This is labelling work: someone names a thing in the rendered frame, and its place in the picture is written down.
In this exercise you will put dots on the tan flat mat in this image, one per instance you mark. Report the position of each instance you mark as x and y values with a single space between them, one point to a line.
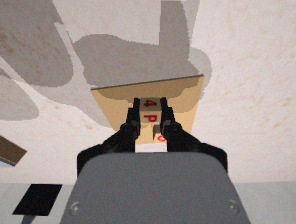
182 94

